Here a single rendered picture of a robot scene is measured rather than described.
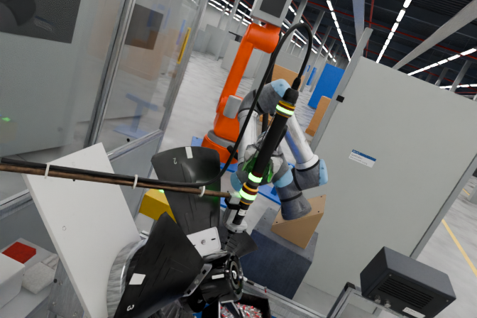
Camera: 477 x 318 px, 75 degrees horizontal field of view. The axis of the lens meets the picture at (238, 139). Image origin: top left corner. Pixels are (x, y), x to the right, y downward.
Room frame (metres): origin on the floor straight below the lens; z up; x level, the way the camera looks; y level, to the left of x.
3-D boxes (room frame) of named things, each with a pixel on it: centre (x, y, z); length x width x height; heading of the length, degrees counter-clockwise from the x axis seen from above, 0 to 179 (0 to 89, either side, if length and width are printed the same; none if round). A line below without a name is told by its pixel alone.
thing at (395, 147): (2.49, -1.17, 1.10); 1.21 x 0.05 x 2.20; 85
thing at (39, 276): (0.79, 0.41, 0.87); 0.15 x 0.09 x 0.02; 171
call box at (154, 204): (1.16, 0.19, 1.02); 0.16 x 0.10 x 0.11; 85
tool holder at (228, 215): (0.77, -0.07, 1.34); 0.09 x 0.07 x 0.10; 120
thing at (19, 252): (0.81, 0.53, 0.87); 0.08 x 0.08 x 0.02; 88
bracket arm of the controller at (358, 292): (1.08, -0.74, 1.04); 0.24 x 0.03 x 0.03; 85
